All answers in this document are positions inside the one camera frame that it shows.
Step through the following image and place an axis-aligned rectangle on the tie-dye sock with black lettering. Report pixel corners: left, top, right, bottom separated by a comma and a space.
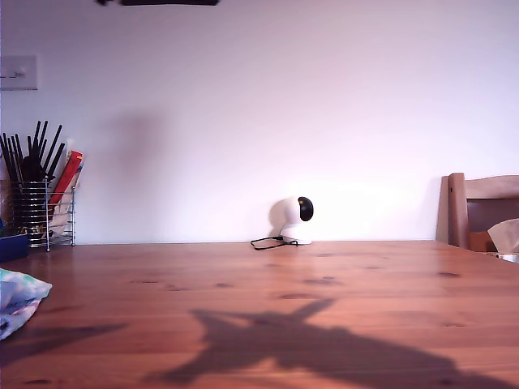
0, 267, 54, 341

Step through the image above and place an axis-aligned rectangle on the red paper packet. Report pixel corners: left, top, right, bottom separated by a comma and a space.
48, 150, 84, 206

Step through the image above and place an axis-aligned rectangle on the wooden chair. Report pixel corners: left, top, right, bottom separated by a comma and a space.
435, 173, 519, 252

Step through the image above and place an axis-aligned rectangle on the white paper packet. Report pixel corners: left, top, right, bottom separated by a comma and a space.
49, 138, 88, 236

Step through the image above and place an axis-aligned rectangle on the black chopstick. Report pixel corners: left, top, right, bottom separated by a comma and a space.
42, 124, 63, 176
2, 132, 22, 183
30, 120, 41, 159
47, 142, 66, 182
12, 134, 25, 167
0, 133, 18, 184
35, 120, 49, 163

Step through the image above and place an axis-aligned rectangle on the black plastic spoon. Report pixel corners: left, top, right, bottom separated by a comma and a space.
20, 156, 42, 183

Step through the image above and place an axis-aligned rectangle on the beige paper sheet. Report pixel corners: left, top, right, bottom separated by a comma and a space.
486, 217, 519, 253

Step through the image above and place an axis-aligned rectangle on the blue plastic container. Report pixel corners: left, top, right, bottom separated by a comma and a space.
0, 233, 30, 263

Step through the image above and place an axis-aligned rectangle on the white round security camera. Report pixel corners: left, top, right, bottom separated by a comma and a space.
275, 195, 315, 246

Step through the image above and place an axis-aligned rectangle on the thin black camera power cable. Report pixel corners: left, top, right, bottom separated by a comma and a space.
250, 235, 299, 251

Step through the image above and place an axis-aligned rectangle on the chrome wire utensil holder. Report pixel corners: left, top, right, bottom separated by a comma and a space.
8, 180, 77, 252

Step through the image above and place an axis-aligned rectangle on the white light switch plate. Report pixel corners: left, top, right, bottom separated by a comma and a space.
0, 54, 38, 91

